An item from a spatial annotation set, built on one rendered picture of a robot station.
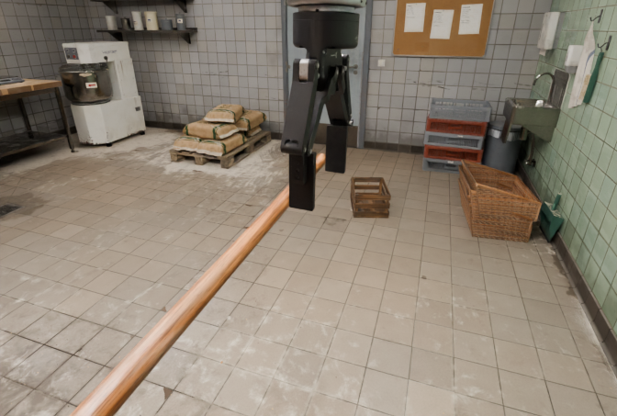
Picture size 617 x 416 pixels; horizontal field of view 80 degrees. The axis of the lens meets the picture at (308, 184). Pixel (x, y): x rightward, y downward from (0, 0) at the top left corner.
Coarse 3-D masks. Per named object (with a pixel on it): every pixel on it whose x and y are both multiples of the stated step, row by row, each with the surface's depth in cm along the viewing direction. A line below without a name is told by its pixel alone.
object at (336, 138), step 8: (328, 128) 53; (336, 128) 52; (344, 128) 52; (328, 136) 53; (336, 136) 53; (344, 136) 52; (328, 144) 54; (336, 144) 53; (344, 144) 53; (328, 152) 54; (336, 152) 54; (344, 152) 53; (328, 160) 55; (336, 160) 54; (344, 160) 54; (328, 168) 55; (336, 168) 55; (344, 168) 54
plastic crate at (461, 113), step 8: (432, 104) 389; (440, 104) 424; (464, 104) 415; (488, 104) 393; (432, 112) 392; (440, 112) 416; (448, 112) 416; (456, 112) 415; (464, 112) 415; (472, 112) 415; (480, 112) 413; (488, 112) 375; (472, 120) 384; (480, 120) 380; (488, 120) 378
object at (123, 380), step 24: (288, 192) 75; (264, 216) 65; (240, 240) 57; (216, 264) 51; (240, 264) 55; (192, 288) 47; (216, 288) 49; (168, 312) 43; (192, 312) 44; (144, 336) 40; (168, 336) 40; (144, 360) 37; (120, 384) 34; (96, 408) 32
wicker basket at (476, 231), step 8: (464, 192) 298; (464, 200) 306; (464, 208) 318; (472, 216) 281; (472, 224) 283; (480, 224) 282; (488, 224) 281; (472, 232) 286; (480, 232) 285; (488, 232) 283; (496, 232) 291; (504, 240) 282; (512, 240) 281; (520, 240) 280; (528, 240) 278
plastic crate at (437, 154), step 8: (424, 152) 412; (432, 152) 425; (440, 152) 427; (448, 152) 426; (456, 152) 425; (464, 152) 425; (472, 152) 427; (480, 152) 393; (456, 160) 404; (472, 160) 398; (480, 160) 396
